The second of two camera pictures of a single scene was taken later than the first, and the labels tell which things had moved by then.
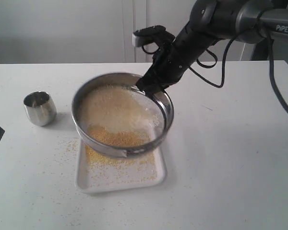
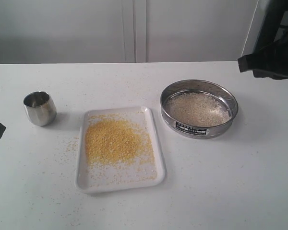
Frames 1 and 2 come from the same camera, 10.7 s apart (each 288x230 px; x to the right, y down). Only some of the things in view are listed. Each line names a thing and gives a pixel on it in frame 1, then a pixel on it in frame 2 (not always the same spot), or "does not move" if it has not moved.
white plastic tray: (96, 171) does not move
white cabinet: (88, 31) does not move
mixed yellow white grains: (119, 115) -> (196, 109)
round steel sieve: (114, 116) -> (198, 109)
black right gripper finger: (149, 83) -> (279, 61)
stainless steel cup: (40, 108) does not move
